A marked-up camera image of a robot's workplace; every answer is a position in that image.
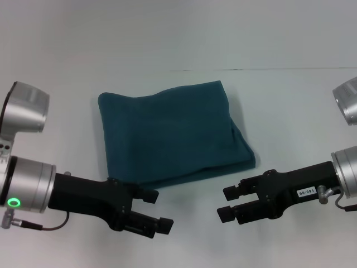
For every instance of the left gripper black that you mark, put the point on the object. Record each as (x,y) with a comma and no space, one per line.
(89,199)

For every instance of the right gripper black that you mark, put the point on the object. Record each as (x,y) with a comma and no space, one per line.
(295,190)

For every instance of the blue t-shirt with white print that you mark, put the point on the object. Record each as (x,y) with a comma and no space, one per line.
(173,139)

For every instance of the right gripper silver knob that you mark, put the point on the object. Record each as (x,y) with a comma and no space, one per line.
(325,194)

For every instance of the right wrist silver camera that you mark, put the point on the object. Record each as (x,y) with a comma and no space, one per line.
(347,100)

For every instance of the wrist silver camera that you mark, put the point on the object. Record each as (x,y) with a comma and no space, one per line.
(22,111)
(347,100)

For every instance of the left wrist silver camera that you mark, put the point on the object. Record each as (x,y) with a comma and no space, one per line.
(22,111)

